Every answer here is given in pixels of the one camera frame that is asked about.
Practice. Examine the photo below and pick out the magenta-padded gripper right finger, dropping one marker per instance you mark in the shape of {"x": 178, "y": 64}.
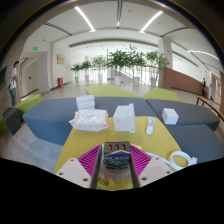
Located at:
{"x": 141, "y": 160}

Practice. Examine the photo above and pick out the stack of white boxes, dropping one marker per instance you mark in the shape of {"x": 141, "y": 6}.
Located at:
{"x": 85, "y": 102}

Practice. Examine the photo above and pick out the large white box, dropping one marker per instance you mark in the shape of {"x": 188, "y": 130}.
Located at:
{"x": 123, "y": 120}

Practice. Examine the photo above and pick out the small white cube box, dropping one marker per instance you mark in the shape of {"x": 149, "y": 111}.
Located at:
{"x": 170, "y": 116}

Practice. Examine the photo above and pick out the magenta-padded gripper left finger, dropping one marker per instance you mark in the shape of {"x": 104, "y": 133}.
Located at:
{"x": 90, "y": 160}

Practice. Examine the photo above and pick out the framed wall picture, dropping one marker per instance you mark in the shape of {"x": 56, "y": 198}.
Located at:
{"x": 60, "y": 59}

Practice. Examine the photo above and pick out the red fire extinguisher box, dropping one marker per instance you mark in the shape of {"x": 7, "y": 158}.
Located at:
{"x": 60, "y": 82}

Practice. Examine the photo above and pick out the small green upholstered seat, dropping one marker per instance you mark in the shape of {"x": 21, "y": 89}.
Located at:
{"x": 161, "y": 94}

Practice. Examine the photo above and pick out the dark grey ottoman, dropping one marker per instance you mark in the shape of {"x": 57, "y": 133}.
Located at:
{"x": 12, "y": 120}

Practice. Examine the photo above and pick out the brown wooden counter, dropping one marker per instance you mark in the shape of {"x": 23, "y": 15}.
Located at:
{"x": 183, "y": 81}

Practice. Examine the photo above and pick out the plastic-wrapped tissue pack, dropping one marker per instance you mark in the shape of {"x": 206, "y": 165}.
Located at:
{"x": 89, "y": 120}

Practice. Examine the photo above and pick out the large green upholstered seat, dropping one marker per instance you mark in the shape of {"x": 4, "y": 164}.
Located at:
{"x": 108, "y": 90}

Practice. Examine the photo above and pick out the white tube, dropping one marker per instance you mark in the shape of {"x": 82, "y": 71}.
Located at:
{"x": 150, "y": 126}

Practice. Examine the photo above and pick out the person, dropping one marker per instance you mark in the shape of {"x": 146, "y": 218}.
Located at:
{"x": 203, "y": 87}
{"x": 13, "y": 83}

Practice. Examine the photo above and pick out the group of ceiling light strips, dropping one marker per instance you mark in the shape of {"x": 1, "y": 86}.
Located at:
{"x": 85, "y": 18}

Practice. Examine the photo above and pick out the green exit sign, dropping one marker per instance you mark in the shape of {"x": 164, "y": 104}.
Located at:
{"x": 35, "y": 48}

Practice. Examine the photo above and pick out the group of potted green plants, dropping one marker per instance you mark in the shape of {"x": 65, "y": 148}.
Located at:
{"x": 118, "y": 60}

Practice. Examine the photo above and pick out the green upholstered bench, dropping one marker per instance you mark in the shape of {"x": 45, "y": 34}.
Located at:
{"x": 28, "y": 103}

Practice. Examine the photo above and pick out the wooden bench with black legs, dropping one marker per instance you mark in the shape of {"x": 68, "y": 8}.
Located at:
{"x": 210, "y": 104}

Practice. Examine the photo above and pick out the wide grey upholstered sofa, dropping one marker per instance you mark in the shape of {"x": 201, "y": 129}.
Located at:
{"x": 200, "y": 141}

